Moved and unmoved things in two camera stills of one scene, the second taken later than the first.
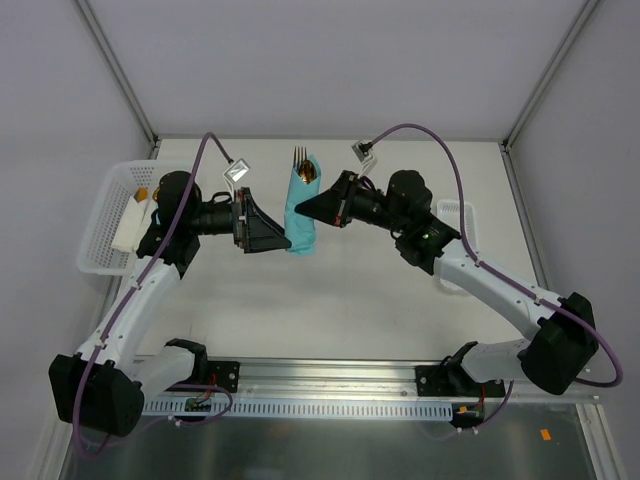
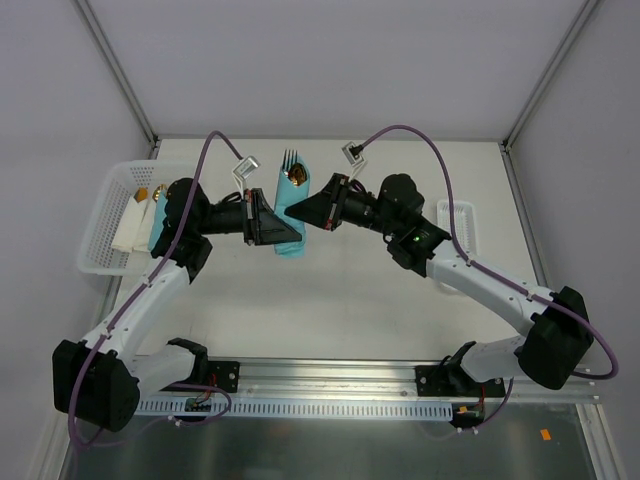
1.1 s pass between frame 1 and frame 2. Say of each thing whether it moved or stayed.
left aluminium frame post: stayed
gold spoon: moved
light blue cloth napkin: moved
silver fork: moved
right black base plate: stayed
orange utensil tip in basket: stayed
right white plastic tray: stayed
